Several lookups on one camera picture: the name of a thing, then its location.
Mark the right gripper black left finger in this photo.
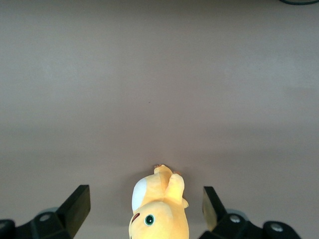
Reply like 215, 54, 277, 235
0, 184, 91, 239

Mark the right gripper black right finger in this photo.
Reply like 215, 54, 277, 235
200, 186, 302, 239

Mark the yellow plush toy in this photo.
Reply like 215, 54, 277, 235
128, 163, 190, 239

